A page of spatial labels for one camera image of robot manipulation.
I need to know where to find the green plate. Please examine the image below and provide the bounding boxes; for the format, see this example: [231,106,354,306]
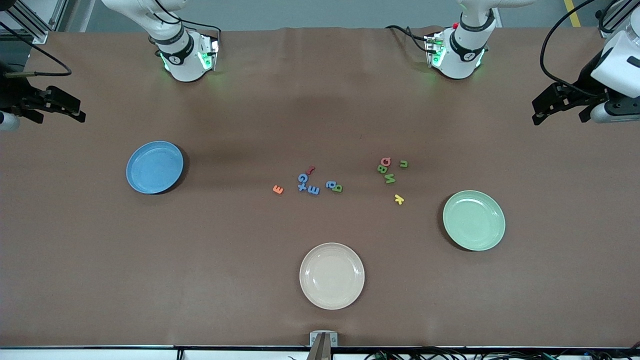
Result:
[442,190,506,252]

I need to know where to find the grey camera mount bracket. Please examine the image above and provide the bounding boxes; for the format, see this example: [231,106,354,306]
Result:
[306,331,339,360]

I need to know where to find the brown table cover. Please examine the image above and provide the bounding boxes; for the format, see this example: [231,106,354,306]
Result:
[0,26,640,349]

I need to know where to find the white table edge rail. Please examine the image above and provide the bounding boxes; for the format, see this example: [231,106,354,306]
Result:
[0,346,640,360]

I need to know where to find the black base cable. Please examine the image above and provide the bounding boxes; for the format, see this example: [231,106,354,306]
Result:
[150,0,223,37]
[385,24,432,53]

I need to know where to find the beige plate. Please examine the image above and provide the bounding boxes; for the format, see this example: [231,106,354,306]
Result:
[299,242,366,311]

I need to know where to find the blue plate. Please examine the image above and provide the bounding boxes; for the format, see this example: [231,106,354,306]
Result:
[125,140,185,195]

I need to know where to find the silver base connector box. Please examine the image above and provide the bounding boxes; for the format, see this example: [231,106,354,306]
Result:
[199,34,221,72]
[424,31,447,68]

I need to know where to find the aluminium frame profile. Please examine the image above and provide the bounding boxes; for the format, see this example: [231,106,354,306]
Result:
[0,0,68,45]
[597,0,640,39]

